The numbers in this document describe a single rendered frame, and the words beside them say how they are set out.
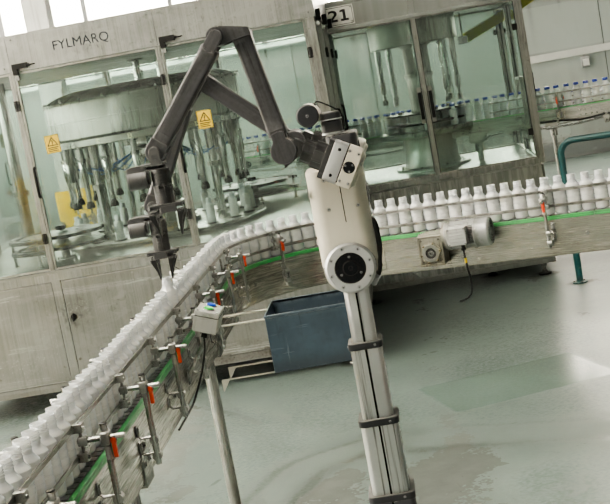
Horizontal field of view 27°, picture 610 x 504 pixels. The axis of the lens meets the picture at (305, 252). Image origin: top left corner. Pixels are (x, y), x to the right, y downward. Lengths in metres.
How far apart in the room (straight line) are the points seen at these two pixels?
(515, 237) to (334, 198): 1.97
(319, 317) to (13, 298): 3.67
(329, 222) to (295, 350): 0.94
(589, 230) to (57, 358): 3.73
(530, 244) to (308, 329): 1.40
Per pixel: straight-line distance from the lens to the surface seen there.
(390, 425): 4.01
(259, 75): 3.68
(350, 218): 3.82
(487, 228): 5.56
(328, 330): 4.64
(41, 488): 2.65
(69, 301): 7.90
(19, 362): 8.07
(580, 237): 5.62
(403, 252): 5.81
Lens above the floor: 1.78
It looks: 8 degrees down
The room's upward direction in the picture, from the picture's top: 10 degrees counter-clockwise
